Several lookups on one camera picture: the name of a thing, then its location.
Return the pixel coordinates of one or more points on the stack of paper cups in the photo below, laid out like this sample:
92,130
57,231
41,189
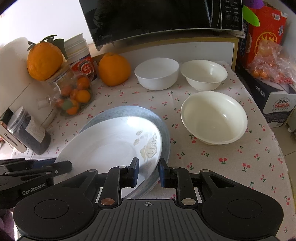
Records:
76,51

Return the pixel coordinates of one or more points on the black microwave oven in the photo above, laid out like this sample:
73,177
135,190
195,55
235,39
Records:
150,18

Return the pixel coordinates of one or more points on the white kitchen appliance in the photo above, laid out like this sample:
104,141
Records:
11,76

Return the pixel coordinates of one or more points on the green plastic toy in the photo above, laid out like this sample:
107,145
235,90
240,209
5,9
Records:
251,15

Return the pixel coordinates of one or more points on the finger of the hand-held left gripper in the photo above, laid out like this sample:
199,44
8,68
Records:
60,168
44,163

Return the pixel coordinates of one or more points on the white rose print plate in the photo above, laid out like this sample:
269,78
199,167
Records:
104,143

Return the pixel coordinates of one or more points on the clear jar with dark contents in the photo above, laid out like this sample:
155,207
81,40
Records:
34,141

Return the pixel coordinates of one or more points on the plastic bag of oranges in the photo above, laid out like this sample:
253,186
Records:
270,62

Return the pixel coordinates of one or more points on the glass jar of small oranges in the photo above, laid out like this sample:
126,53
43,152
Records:
74,97

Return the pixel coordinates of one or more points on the cherry print tablecloth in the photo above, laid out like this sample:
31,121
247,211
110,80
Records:
219,166

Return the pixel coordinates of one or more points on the red cardboard box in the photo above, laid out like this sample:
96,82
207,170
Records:
266,25

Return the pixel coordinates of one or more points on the large orange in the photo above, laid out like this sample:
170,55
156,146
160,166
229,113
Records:
114,69

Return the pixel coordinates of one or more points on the small cream bowl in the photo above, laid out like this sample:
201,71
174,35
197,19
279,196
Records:
203,71

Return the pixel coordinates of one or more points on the orange with leaves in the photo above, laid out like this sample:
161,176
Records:
44,60

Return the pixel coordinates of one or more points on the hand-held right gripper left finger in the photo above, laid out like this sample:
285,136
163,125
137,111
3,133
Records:
136,172

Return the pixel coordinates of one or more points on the blue patterned plate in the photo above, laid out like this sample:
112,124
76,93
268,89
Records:
165,139

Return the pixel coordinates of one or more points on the white straight-sided bowl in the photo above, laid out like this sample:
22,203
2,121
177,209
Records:
157,78

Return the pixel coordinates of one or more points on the large cream bowl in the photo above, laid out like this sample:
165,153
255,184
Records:
215,120

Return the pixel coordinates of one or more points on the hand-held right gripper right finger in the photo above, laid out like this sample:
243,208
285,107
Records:
162,172

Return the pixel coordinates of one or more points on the black and white carton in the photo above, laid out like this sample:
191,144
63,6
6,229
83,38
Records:
277,104

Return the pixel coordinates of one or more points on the grey refrigerator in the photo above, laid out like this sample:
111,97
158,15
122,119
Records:
291,34

